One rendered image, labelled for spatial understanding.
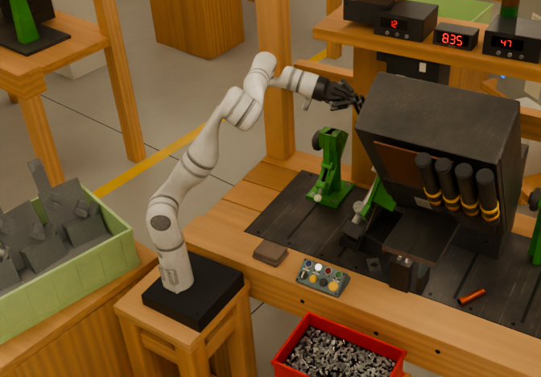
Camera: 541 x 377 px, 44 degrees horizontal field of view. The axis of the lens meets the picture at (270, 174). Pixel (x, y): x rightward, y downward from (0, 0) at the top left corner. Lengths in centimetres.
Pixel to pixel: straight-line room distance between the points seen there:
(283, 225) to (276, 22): 72
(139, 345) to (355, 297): 74
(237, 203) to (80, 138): 246
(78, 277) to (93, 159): 230
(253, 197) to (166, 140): 215
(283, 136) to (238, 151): 176
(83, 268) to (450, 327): 119
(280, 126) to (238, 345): 85
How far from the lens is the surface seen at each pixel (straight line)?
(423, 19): 207
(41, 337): 231
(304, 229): 233
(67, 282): 232
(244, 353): 242
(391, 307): 208
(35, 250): 243
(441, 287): 215
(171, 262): 207
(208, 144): 183
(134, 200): 410
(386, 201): 208
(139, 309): 221
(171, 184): 196
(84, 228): 250
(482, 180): 155
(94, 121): 499
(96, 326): 243
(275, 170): 266
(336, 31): 218
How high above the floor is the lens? 241
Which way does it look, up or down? 35 degrees down
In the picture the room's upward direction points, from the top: 4 degrees counter-clockwise
